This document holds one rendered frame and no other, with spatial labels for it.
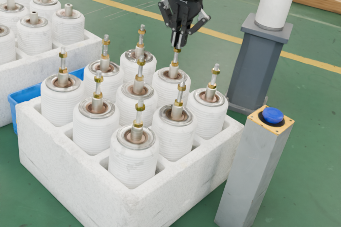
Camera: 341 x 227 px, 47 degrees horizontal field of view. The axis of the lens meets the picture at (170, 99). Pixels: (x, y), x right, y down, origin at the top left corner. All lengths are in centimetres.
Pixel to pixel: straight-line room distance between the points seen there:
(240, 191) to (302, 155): 44
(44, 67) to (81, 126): 40
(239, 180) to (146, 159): 22
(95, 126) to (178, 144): 18
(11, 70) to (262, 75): 74
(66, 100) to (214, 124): 34
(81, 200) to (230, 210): 33
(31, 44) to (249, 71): 67
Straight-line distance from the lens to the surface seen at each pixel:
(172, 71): 96
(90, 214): 88
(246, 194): 87
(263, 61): 127
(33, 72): 116
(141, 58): 85
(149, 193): 76
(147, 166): 76
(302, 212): 109
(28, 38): 117
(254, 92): 132
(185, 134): 81
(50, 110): 90
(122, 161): 75
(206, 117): 89
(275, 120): 77
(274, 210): 106
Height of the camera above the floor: 73
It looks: 33 degrees down
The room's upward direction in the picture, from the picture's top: 10 degrees clockwise
